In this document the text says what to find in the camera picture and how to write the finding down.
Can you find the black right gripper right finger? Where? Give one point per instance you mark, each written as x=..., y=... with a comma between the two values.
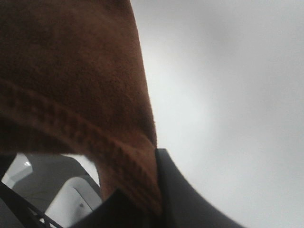
x=183, y=207

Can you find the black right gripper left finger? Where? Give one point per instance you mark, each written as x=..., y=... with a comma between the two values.
x=119, y=212

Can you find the brown towel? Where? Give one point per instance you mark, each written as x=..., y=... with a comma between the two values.
x=72, y=81

